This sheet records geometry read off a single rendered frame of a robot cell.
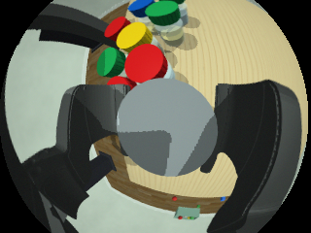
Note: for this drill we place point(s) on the clear glass bottle with green cap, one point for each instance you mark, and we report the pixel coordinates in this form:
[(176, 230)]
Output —
[(111, 63)]

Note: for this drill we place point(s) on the glass bottle with grey cap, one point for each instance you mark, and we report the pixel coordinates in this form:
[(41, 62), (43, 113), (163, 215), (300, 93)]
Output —
[(167, 127)]

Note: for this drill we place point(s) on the yellow bottle cap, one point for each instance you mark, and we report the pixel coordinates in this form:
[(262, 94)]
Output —
[(134, 35)]

